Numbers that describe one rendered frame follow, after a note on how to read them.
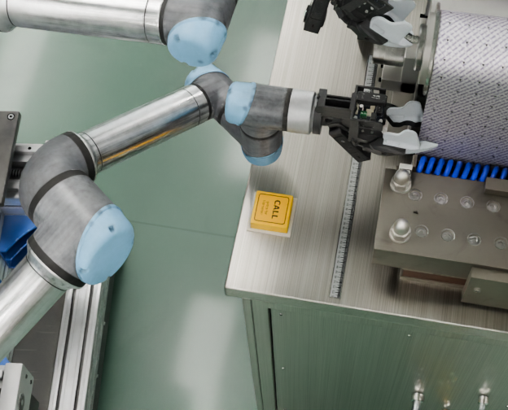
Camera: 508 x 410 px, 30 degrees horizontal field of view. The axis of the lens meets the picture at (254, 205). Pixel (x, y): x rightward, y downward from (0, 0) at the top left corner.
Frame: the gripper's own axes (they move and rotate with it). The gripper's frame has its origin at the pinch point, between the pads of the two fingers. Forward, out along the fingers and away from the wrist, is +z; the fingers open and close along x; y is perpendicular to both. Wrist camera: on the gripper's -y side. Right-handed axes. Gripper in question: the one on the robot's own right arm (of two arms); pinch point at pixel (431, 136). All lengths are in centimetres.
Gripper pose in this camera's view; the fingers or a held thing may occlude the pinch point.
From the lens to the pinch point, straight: 166.1
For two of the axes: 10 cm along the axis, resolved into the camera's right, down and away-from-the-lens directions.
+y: -0.4, -4.7, -8.8
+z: 9.8, 1.5, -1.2
